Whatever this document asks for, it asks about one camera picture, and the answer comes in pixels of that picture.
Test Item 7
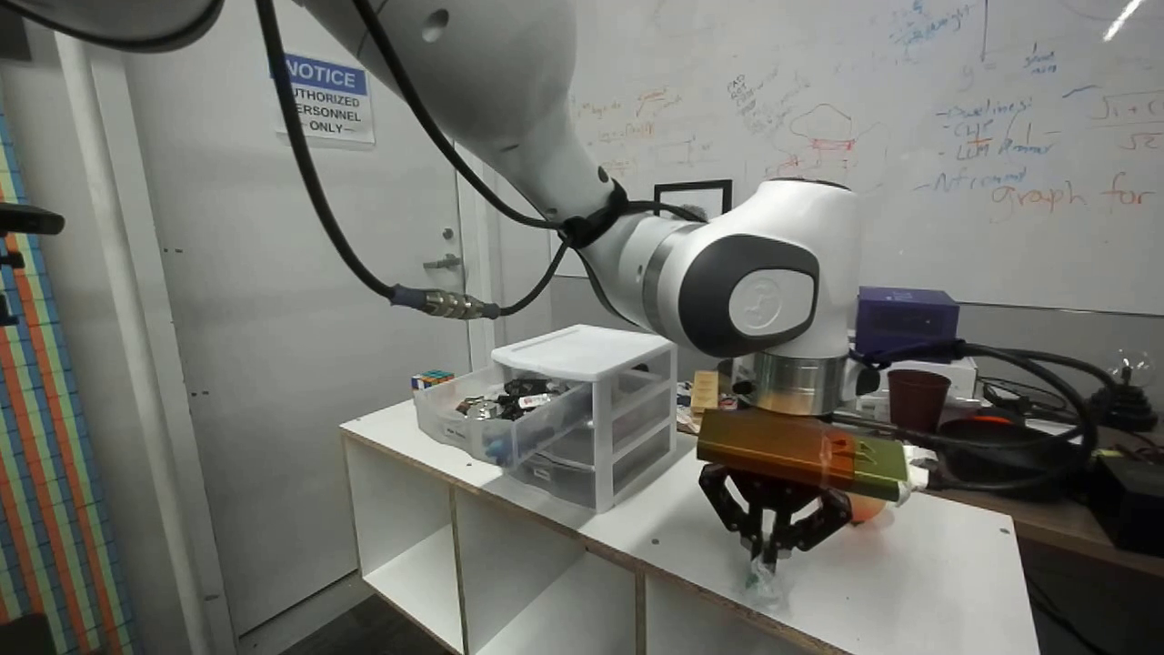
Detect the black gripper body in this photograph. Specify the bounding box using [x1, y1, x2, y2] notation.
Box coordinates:
[725, 466, 844, 525]

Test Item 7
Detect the clear plastic wrapper green print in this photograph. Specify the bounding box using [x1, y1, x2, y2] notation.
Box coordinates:
[725, 551, 797, 613]

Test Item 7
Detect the clear plastic drawer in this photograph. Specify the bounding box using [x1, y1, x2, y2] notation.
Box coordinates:
[532, 392, 675, 472]
[409, 366, 596, 471]
[514, 427, 675, 510]

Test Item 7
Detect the white open shelf cabinet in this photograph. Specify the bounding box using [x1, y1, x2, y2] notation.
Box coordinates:
[338, 396, 1042, 655]

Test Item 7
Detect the tan wooden block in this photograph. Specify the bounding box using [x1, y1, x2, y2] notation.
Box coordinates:
[686, 366, 726, 422]

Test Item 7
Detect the dark red cup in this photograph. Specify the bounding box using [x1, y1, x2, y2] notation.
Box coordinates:
[884, 366, 956, 438]

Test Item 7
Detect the black frying pan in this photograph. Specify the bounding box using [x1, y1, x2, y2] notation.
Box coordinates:
[931, 415, 1102, 503]

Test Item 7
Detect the flat white box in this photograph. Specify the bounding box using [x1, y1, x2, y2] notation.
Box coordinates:
[847, 345, 982, 403]

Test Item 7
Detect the purple box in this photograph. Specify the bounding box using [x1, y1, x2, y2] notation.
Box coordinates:
[856, 285, 964, 364]

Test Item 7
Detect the black box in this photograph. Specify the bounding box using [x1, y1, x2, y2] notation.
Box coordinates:
[1088, 456, 1164, 560]

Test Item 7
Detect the black round base gadget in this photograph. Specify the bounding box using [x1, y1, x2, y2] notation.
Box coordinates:
[1084, 351, 1161, 433]

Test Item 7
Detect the whiteboard with writing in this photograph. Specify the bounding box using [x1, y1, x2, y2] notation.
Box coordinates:
[566, 0, 1164, 319]

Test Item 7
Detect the blue white notice sign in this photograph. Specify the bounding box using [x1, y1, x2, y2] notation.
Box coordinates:
[264, 46, 379, 149]

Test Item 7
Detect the white pole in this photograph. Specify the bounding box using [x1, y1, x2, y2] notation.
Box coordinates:
[52, 32, 231, 655]

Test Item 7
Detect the multicolour grid panel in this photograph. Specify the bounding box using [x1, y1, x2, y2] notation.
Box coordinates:
[0, 112, 131, 655]

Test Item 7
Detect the black camera cable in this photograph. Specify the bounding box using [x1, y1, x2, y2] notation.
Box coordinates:
[834, 339, 1105, 488]

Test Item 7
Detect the white plastic drawer unit frame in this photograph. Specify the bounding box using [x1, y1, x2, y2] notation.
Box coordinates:
[487, 319, 682, 513]

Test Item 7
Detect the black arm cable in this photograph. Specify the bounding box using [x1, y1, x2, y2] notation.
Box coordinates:
[246, 0, 634, 319]

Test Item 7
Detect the black rod handle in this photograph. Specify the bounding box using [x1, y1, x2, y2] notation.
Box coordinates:
[0, 200, 70, 239]

